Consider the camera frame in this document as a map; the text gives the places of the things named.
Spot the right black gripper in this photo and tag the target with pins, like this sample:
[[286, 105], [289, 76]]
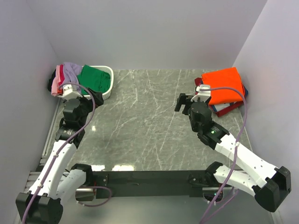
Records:
[[183, 99]]

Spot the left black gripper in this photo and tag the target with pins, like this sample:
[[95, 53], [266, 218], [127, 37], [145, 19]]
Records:
[[98, 98]]

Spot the green t shirt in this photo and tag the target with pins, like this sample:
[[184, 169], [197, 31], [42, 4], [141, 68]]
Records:
[[95, 79]]

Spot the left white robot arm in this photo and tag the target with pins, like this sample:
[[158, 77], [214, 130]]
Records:
[[44, 202]]

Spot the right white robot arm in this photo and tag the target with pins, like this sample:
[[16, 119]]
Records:
[[268, 184]]

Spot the dark red folded t shirt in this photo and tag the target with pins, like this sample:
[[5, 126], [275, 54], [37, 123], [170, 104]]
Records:
[[198, 81]]

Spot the white plastic laundry basket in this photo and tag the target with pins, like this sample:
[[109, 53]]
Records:
[[106, 95]]

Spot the magenta t shirt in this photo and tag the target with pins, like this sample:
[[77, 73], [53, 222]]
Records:
[[61, 77]]

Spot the pink t shirt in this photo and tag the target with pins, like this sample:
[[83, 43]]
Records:
[[55, 82]]

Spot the white folded t shirt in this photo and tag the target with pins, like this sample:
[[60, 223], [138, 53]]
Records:
[[220, 107]]

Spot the lilac t shirt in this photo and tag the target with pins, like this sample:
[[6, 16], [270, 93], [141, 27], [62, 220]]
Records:
[[71, 72]]

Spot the black t shirt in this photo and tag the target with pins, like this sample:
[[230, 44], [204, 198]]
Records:
[[50, 81]]

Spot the orange folded t shirt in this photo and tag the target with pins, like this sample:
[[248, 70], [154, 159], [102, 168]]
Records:
[[224, 78]]

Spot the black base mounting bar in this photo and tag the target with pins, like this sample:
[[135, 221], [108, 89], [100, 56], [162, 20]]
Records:
[[153, 183]]

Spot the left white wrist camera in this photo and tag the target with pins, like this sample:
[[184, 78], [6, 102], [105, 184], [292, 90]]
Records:
[[70, 92]]

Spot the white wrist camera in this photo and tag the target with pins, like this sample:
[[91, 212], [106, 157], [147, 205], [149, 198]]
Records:
[[70, 92], [203, 93]]

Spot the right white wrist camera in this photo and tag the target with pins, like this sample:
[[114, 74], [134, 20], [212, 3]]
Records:
[[203, 93]]

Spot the aluminium rail frame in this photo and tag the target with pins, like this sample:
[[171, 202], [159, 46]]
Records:
[[80, 156]]

